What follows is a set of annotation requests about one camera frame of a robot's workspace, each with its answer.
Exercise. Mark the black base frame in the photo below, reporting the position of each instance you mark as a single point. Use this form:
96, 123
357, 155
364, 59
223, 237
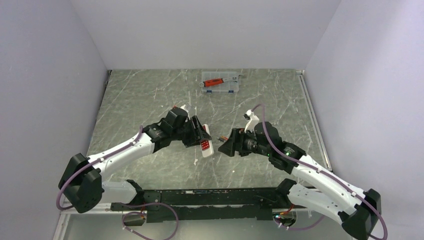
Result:
207, 204

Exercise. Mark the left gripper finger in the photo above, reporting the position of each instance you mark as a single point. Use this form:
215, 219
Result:
193, 138
200, 134

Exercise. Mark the aluminium rail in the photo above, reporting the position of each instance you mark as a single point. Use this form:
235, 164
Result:
315, 124

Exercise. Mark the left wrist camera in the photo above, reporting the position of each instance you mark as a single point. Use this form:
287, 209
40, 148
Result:
186, 107

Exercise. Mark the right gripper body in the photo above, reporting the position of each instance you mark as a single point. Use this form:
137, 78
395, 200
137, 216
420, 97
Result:
248, 143

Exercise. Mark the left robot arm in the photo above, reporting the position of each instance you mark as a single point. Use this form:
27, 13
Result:
84, 183

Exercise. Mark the white remote control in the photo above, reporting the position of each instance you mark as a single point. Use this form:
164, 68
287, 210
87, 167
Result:
207, 149

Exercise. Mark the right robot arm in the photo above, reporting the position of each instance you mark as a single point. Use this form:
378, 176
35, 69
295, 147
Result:
355, 209

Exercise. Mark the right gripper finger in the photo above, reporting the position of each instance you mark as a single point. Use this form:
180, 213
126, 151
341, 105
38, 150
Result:
229, 148
237, 135

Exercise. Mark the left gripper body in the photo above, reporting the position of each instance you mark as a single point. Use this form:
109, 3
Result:
187, 129

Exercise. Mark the clear plastic organizer box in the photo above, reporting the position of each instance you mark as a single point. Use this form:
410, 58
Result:
228, 87

